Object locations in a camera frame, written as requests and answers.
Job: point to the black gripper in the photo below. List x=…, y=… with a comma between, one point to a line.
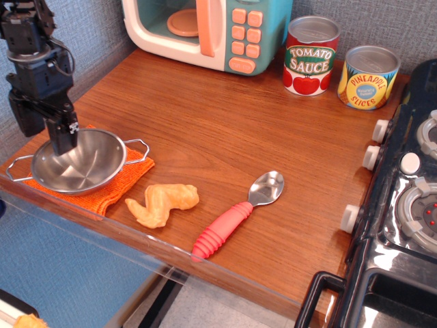
x=39, y=93

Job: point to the small steel two-handled skillet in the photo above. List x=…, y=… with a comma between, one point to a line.
x=96, y=160

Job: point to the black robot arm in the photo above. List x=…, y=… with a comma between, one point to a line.
x=28, y=26

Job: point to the orange knitted cloth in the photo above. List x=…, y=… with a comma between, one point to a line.
x=98, y=201

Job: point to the plastic toy chicken wing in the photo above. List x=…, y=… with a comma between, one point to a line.
x=160, y=199

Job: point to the clear acrylic table guard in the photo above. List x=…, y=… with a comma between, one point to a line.
x=205, y=294

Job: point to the orange object at bottom left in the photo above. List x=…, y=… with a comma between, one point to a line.
x=29, y=321

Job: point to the teal toy microwave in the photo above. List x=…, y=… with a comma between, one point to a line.
x=240, y=37

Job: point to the tomato sauce can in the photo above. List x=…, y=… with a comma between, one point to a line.
x=310, y=52

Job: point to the pineapple slices can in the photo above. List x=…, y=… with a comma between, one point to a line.
x=367, y=77

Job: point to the black toy stove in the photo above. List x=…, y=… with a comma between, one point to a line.
x=390, y=278

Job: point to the red-handled metal spoon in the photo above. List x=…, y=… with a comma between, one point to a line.
x=264, y=191

